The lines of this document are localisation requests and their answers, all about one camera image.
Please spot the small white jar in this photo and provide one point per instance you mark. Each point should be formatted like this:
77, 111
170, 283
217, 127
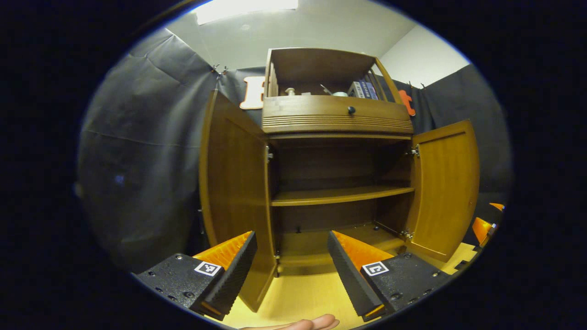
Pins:
290, 91

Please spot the purple book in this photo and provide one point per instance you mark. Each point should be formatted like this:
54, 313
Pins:
365, 90

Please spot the wooden double-door shoe cabinet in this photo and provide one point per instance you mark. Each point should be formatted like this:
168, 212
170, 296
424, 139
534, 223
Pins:
321, 64

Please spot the wooden cabinet drawer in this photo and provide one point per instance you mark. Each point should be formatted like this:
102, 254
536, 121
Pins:
312, 112

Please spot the blue book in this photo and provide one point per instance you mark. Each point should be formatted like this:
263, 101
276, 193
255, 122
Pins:
373, 91

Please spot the wooden cabinet shelf board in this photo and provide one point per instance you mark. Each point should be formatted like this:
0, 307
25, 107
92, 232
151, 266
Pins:
330, 196

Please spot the black backdrop cloth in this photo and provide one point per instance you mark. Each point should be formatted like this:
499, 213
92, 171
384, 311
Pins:
137, 160

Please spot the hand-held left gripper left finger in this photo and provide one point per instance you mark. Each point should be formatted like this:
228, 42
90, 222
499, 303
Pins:
231, 282

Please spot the grey book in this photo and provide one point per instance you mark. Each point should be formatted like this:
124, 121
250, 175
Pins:
354, 89

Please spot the wooden shoe cabinet door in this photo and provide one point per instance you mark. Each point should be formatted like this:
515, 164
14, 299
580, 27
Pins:
234, 183
445, 183

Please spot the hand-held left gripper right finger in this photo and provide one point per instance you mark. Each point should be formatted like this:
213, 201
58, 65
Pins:
351, 279

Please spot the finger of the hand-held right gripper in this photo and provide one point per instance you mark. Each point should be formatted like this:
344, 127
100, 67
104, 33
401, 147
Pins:
481, 229
497, 206

